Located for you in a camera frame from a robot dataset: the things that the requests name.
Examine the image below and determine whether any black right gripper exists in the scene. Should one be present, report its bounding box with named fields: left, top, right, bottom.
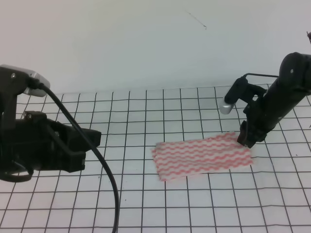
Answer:
left=237, top=93, right=292, bottom=148

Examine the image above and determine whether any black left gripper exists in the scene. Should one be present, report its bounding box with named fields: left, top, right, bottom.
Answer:
left=0, top=111, right=102, bottom=182

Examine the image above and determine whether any pink wavy-striped towel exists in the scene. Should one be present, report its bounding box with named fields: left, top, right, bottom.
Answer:
left=152, top=132, right=253, bottom=181

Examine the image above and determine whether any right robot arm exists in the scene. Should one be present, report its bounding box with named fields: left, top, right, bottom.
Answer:
left=237, top=52, right=311, bottom=148

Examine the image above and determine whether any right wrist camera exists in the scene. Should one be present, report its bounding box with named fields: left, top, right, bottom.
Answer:
left=220, top=73, right=266, bottom=115

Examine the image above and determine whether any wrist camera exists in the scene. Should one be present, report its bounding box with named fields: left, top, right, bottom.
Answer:
left=0, top=65, right=51, bottom=130
left=220, top=73, right=266, bottom=115

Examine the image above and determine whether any black left camera cable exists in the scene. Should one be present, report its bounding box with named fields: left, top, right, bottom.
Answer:
left=29, top=77, right=120, bottom=233

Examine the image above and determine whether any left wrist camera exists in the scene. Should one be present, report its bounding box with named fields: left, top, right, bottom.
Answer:
left=0, top=65, right=51, bottom=130

